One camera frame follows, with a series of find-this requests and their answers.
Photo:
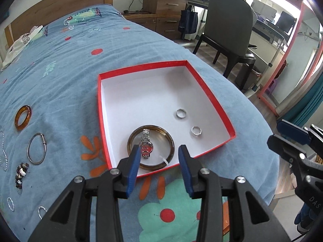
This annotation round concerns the silver red wristwatch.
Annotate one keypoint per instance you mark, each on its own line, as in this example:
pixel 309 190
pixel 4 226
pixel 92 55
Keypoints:
pixel 145 144

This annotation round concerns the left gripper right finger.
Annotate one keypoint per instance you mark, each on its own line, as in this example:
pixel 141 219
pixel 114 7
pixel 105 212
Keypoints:
pixel 250 219

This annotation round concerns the blue patterned bed cover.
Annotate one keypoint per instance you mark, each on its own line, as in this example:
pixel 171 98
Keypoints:
pixel 57 76

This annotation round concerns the white garment on bed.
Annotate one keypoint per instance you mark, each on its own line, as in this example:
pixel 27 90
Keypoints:
pixel 18 46

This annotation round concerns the twisted silver hoop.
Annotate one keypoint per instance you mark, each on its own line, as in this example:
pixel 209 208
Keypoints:
pixel 10 204
pixel 41 211

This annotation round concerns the grey chair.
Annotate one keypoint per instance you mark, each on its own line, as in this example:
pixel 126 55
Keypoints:
pixel 228 29

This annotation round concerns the blue gloved hand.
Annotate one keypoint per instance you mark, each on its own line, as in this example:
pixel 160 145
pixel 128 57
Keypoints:
pixel 305 219

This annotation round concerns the amber bangle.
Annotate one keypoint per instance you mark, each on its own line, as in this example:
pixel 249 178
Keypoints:
pixel 21 125

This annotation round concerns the desk with monitors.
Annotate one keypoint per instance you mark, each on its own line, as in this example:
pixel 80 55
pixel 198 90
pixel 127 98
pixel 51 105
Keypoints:
pixel 272 27

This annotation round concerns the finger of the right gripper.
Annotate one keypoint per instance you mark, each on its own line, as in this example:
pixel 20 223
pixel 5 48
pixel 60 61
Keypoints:
pixel 311 136
pixel 294 155

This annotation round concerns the dark blue hanging bag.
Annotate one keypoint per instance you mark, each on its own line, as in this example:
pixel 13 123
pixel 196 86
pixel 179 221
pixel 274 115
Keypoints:
pixel 188 22

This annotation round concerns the thin silver bangle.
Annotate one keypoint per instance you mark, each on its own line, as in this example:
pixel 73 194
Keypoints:
pixel 44 142

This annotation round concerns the wooden drawer cabinet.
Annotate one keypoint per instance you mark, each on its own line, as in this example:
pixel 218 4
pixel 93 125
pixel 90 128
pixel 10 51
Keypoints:
pixel 161 16

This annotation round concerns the wooden headboard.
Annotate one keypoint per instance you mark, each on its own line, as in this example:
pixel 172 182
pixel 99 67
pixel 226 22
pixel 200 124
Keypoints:
pixel 43 13

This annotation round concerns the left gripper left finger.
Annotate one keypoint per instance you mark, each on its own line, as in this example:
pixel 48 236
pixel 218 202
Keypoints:
pixel 68 219

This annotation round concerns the red jewelry box tray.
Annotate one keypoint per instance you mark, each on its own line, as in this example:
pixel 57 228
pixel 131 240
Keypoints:
pixel 171 95

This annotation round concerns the dark brown bangle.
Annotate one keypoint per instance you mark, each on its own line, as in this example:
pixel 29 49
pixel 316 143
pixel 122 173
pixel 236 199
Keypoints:
pixel 164 133

